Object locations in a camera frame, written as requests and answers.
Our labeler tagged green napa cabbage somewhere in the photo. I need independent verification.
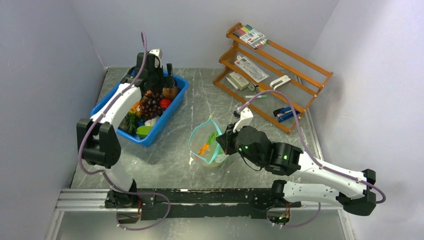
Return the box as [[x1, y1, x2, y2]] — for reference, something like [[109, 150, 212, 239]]
[[207, 131, 220, 145]]

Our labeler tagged orange yellow corn piece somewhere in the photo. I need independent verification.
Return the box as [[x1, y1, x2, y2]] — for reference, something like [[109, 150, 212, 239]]
[[198, 143, 210, 156]]

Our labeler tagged clear zip top bag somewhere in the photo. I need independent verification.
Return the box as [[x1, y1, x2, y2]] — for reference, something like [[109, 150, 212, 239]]
[[188, 115, 228, 167]]

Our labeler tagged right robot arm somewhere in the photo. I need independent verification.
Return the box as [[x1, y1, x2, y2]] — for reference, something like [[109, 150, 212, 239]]
[[215, 125, 378, 216]]

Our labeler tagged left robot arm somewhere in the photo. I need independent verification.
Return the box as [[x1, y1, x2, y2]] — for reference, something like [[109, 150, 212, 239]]
[[76, 48, 174, 209]]

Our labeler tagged blue plastic bin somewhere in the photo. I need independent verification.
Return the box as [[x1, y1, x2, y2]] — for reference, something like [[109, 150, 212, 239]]
[[90, 62, 190, 148]]

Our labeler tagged red tomato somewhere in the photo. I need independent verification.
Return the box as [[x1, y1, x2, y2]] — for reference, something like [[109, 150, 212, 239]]
[[159, 98, 172, 110]]

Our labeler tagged purple grapes bunch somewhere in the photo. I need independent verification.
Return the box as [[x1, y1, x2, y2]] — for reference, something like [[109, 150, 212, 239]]
[[140, 90, 165, 121]]

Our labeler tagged orange carrot flower toy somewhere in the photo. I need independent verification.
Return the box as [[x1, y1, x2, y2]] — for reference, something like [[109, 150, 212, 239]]
[[127, 101, 143, 119]]

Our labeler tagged green lime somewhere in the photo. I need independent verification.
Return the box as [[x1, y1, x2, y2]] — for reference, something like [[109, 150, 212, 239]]
[[135, 125, 153, 139]]

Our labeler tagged green white box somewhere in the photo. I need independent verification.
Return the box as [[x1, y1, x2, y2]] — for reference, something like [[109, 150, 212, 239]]
[[227, 71, 249, 91]]

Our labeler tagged blue stapler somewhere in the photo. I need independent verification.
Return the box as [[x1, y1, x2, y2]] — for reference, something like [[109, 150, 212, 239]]
[[273, 106, 294, 123]]

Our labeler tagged packaged item in blister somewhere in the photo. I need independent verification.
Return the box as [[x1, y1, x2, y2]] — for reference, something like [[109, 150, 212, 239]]
[[234, 55, 269, 83]]

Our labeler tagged orange wooden shelf rack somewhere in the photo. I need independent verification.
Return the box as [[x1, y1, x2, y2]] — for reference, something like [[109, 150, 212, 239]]
[[213, 22, 333, 134]]

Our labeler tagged white stapler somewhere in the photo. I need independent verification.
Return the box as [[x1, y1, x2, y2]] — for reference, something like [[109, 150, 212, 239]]
[[269, 75, 292, 90]]

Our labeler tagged pack of coloured markers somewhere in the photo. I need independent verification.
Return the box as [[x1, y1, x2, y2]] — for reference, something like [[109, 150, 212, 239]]
[[232, 24, 270, 50]]

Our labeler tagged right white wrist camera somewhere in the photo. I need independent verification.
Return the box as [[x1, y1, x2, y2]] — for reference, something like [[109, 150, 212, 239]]
[[232, 107, 254, 133]]

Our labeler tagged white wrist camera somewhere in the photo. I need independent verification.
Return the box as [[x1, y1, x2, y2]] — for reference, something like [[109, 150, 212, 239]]
[[232, 107, 254, 133], [148, 48, 163, 68]]

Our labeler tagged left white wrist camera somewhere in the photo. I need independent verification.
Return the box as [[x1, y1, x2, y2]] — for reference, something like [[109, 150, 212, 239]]
[[148, 48, 163, 68]]

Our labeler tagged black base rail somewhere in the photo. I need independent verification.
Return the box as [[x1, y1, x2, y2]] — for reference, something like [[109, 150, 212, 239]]
[[132, 188, 302, 220]]

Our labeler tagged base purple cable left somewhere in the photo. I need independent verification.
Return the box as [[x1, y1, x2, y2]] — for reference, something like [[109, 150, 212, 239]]
[[115, 191, 172, 232]]

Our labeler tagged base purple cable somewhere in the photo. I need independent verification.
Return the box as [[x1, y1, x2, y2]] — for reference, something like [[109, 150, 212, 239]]
[[115, 191, 172, 232], [271, 202, 322, 229]]

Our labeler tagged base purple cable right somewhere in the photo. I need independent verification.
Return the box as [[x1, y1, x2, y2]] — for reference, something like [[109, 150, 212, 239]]
[[271, 202, 322, 229]]

